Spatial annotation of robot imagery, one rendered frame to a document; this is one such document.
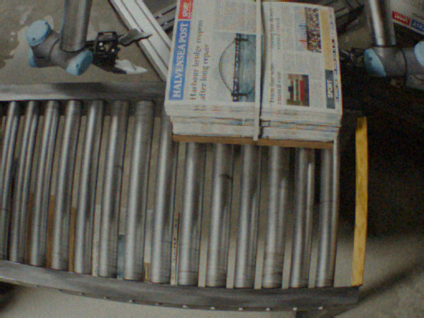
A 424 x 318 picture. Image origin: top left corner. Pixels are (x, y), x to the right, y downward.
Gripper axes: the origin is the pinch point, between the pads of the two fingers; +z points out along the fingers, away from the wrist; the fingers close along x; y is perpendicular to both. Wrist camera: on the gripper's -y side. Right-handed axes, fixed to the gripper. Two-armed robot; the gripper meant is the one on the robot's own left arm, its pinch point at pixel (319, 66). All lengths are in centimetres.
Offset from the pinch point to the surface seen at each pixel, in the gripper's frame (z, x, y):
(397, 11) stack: -26.0, -20.4, 4.5
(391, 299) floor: -42, 54, -78
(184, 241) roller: 31, 47, 2
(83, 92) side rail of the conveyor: 60, 11, 2
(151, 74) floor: 56, -32, -78
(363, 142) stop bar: -10.6, 21.6, 3.8
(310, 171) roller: 2.9, 28.7, 1.4
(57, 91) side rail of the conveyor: 68, 10, 2
